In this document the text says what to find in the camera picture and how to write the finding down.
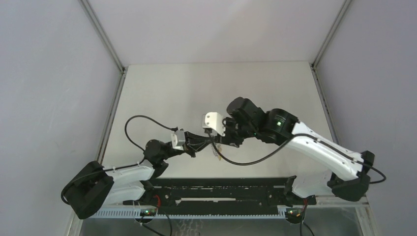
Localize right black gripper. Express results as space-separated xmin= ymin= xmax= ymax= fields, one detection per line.
xmin=215 ymin=116 xmax=256 ymax=147

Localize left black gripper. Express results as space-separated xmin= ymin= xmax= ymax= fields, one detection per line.
xmin=159 ymin=131 xmax=214 ymax=161

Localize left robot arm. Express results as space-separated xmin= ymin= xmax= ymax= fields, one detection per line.
xmin=60 ymin=130 xmax=210 ymax=219

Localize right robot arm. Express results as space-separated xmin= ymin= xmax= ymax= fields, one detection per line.
xmin=222 ymin=97 xmax=375 ymax=205

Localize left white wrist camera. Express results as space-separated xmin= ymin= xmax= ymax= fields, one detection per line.
xmin=171 ymin=130 xmax=186 ymax=150

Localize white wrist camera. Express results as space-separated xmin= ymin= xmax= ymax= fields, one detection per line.
xmin=202 ymin=112 xmax=226 ymax=137
xmin=171 ymin=130 xmax=186 ymax=150

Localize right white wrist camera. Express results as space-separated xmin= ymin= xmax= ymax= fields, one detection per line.
xmin=202 ymin=112 xmax=226 ymax=137

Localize left black camera cable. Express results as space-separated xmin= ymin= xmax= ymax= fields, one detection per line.
xmin=60 ymin=115 xmax=179 ymax=206

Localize black camera cable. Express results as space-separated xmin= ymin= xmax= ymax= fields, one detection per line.
xmin=207 ymin=130 xmax=387 ymax=185
xmin=60 ymin=115 xmax=179 ymax=206

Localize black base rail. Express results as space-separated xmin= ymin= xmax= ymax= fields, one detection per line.
xmin=123 ymin=177 xmax=317 ymax=217

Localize left aluminium frame post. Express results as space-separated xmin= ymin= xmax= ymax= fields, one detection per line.
xmin=79 ymin=0 xmax=126 ymax=164

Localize aluminium frame post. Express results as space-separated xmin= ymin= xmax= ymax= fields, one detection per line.
xmin=79 ymin=0 xmax=126 ymax=164
xmin=309 ymin=0 xmax=355 ymax=144

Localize right aluminium frame post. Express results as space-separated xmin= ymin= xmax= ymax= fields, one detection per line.
xmin=309 ymin=0 xmax=355 ymax=144

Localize right black camera cable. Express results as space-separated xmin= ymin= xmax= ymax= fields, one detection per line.
xmin=207 ymin=130 xmax=387 ymax=185

